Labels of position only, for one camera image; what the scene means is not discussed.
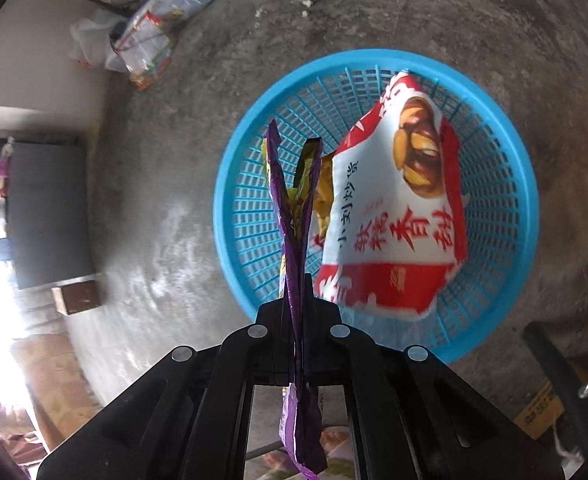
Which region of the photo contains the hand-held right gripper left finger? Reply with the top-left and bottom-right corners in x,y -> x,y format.
36,300 -> 295,480

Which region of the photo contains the gold snack packet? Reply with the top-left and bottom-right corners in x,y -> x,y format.
310,154 -> 335,246

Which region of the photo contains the crumpled white plastic bag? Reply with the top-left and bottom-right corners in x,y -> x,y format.
68,10 -> 124,68

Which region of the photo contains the red and white snack bag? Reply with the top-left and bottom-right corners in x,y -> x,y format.
314,71 -> 470,322

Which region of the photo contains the black metal frame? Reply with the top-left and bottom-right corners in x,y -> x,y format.
521,320 -> 588,441

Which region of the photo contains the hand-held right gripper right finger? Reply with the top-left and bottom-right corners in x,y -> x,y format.
301,300 -> 565,480

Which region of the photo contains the blue plastic basket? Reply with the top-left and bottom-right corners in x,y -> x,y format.
213,49 -> 540,365

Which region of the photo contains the purple snack wrapper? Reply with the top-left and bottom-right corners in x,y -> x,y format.
263,119 -> 329,476

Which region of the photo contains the wooden block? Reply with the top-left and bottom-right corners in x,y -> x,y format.
51,280 -> 102,317

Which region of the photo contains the dark cluttered side table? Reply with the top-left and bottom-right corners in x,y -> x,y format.
4,141 -> 98,291

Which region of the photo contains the brown cardboard carton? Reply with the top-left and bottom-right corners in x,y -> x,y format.
514,380 -> 575,441

